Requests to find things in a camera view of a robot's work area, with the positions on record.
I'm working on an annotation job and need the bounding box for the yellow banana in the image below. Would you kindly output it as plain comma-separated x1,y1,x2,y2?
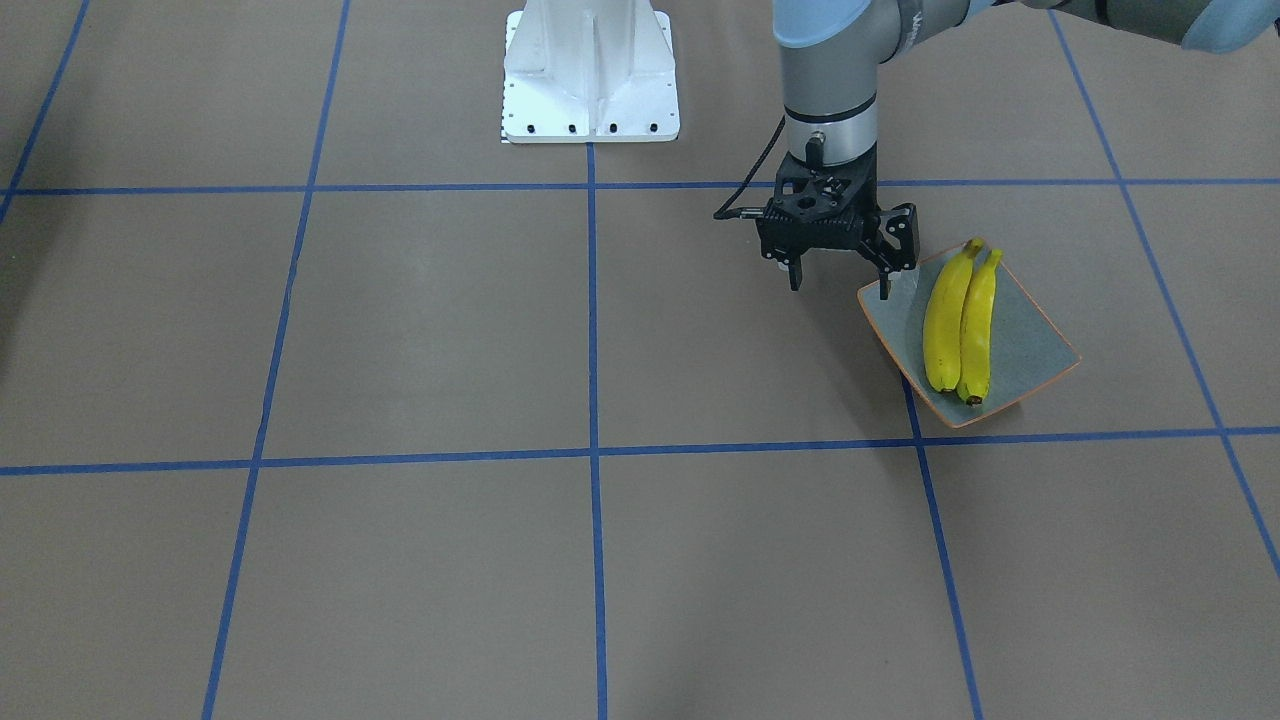
956,249,1004,406
922,237,986,393

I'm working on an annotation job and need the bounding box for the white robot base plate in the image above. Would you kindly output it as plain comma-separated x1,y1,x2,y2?
500,1,681,143

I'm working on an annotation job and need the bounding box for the grey square plate orange rim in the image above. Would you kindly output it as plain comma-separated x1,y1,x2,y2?
858,245,1080,429

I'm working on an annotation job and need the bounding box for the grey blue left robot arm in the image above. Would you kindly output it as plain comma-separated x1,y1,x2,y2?
721,1,1279,299

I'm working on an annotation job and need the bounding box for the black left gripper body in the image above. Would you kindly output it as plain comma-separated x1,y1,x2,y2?
755,145,919,269

